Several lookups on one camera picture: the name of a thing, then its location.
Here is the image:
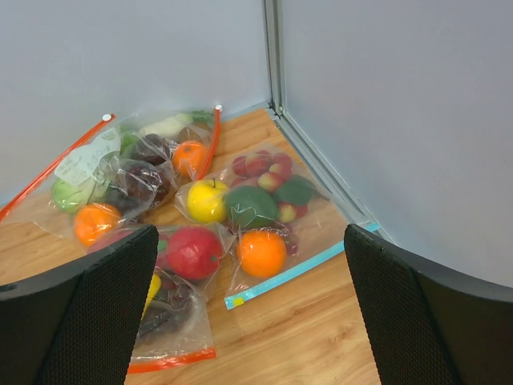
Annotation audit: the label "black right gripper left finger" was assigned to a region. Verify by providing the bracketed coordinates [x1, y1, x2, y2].
[1, 225, 159, 384]

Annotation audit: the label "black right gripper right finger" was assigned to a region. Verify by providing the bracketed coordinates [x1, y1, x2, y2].
[344, 225, 512, 384]

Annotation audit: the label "orange-zip bag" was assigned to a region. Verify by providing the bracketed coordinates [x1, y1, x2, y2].
[119, 104, 223, 180]
[1, 114, 176, 247]
[86, 222, 237, 375]

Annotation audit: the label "yellow fake pear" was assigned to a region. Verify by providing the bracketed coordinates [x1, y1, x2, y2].
[141, 273, 162, 318]

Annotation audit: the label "orange fake fruit left bag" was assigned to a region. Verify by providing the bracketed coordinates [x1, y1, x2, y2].
[73, 203, 121, 246]

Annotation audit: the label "green fake cabbage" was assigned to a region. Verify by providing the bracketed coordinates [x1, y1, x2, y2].
[51, 178, 108, 214]

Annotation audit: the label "red fake apple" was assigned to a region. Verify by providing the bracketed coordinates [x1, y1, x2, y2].
[166, 226, 224, 281]

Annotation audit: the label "dark purple fake grapes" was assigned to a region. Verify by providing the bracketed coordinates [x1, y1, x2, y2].
[103, 161, 172, 214]

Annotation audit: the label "orange fake fruit blue bag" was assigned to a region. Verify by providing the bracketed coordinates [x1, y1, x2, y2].
[236, 230, 287, 278]

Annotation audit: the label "yellow fake apple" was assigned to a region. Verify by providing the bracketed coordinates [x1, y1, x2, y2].
[186, 180, 229, 223]

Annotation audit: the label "blue-zip clear bag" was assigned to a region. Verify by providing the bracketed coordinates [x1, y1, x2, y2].
[176, 144, 380, 310]

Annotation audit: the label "orange fake fruit middle bag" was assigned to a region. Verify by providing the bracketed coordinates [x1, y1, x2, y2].
[172, 140, 208, 179]

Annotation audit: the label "green fake avocado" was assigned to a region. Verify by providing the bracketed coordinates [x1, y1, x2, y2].
[223, 185, 278, 230]

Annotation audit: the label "white fake radish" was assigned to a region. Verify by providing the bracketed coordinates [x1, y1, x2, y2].
[138, 113, 193, 139]

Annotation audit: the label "red lychee cluster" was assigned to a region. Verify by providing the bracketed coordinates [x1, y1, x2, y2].
[229, 150, 315, 224]

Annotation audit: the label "aluminium corner frame post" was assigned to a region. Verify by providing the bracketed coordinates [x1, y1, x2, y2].
[264, 0, 396, 241]

